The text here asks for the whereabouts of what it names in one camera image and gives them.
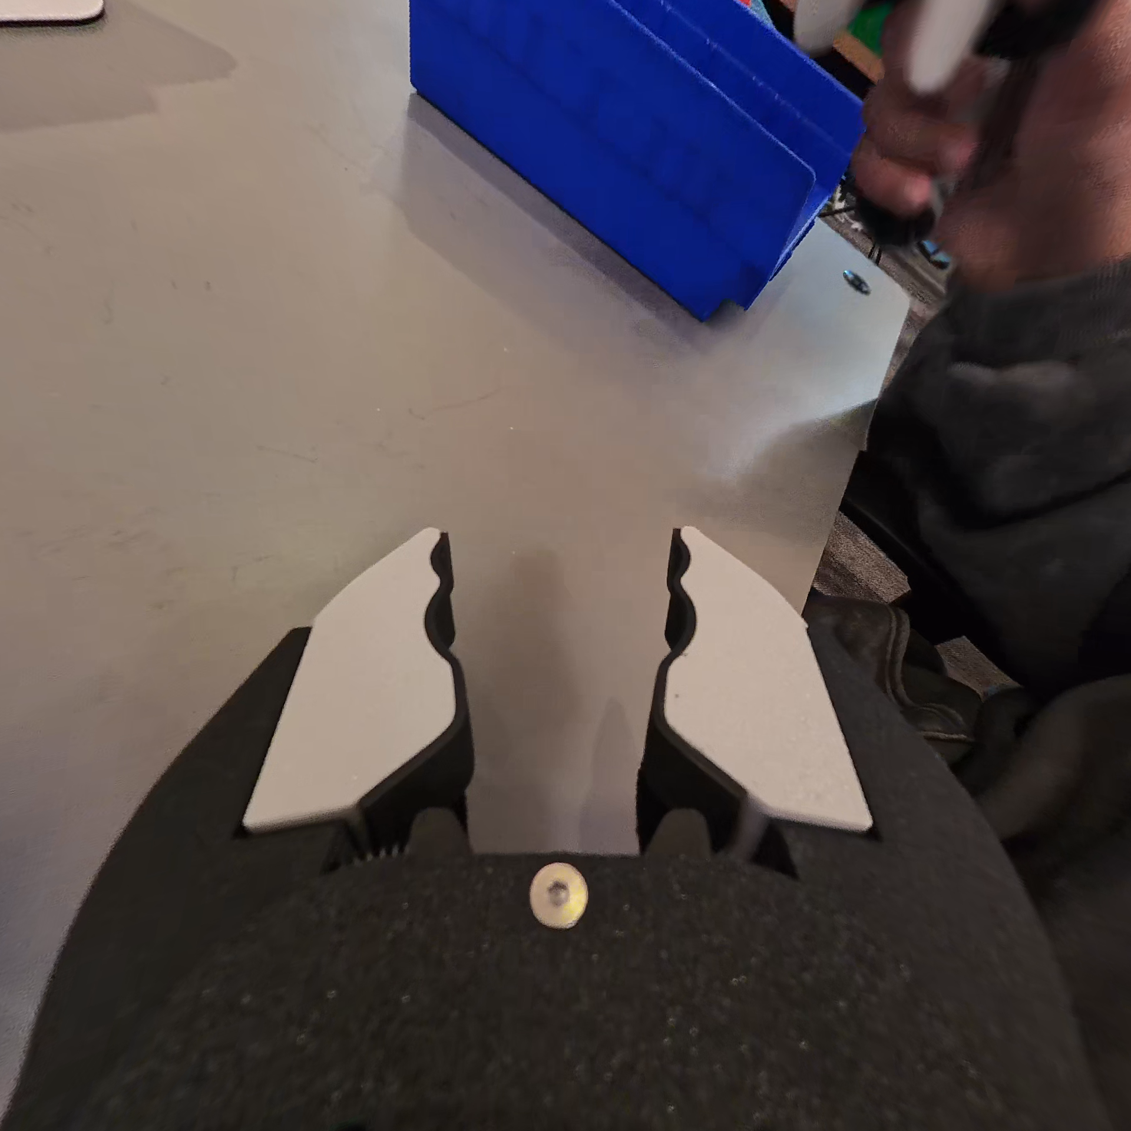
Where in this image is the grey desk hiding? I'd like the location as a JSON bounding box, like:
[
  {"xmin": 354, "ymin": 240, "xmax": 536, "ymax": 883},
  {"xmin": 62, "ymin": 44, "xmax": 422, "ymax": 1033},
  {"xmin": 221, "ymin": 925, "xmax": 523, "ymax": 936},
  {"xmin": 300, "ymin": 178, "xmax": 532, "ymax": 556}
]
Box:
[{"xmin": 0, "ymin": 0, "xmax": 911, "ymax": 1061}]

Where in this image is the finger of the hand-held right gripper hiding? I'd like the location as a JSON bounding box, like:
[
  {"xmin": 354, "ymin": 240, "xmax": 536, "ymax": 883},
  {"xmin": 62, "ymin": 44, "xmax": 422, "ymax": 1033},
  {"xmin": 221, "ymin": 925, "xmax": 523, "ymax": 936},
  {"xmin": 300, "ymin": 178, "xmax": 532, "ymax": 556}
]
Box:
[
  {"xmin": 909, "ymin": 0, "xmax": 995, "ymax": 96},
  {"xmin": 791, "ymin": 0, "xmax": 864, "ymax": 57}
]

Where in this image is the person's right hand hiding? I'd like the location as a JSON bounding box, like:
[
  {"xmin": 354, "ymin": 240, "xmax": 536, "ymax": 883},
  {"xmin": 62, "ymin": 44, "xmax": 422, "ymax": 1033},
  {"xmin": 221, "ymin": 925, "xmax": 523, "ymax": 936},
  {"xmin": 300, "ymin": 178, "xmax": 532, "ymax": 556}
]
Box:
[{"xmin": 851, "ymin": 0, "xmax": 1131, "ymax": 289}]

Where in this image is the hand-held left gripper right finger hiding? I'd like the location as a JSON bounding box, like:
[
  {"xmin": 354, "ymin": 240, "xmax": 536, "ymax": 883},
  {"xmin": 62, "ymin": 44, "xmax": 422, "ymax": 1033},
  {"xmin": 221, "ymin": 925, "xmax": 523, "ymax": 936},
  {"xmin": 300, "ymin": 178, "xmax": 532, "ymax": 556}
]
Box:
[{"xmin": 634, "ymin": 525, "xmax": 876, "ymax": 860}]

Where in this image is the wooden table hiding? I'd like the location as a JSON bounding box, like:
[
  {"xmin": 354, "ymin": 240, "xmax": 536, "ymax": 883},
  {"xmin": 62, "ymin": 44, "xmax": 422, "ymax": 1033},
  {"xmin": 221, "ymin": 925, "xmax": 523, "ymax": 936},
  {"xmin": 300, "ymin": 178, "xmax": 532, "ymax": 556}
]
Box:
[{"xmin": 830, "ymin": 31, "xmax": 886, "ymax": 82}]

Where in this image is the blue plastic bin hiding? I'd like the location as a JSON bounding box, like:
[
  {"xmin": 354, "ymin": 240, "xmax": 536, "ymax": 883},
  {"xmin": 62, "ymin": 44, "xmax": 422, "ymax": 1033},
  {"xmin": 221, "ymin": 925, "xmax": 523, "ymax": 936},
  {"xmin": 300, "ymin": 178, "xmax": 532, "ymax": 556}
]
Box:
[{"xmin": 408, "ymin": 0, "xmax": 865, "ymax": 320}]

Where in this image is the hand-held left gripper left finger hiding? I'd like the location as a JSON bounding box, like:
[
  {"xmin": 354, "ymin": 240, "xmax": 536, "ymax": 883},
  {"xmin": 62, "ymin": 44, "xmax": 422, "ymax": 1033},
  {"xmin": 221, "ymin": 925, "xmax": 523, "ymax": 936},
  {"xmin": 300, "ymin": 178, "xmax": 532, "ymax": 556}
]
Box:
[{"xmin": 239, "ymin": 528, "xmax": 476, "ymax": 854}]

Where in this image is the person's body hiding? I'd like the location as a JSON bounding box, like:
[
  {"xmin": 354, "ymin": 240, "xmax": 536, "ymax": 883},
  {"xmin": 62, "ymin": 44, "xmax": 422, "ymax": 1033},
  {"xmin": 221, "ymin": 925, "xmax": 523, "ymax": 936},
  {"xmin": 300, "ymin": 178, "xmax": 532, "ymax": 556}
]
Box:
[{"xmin": 958, "ymin": 680, "xmax": 1131, "ymax": 1131}]

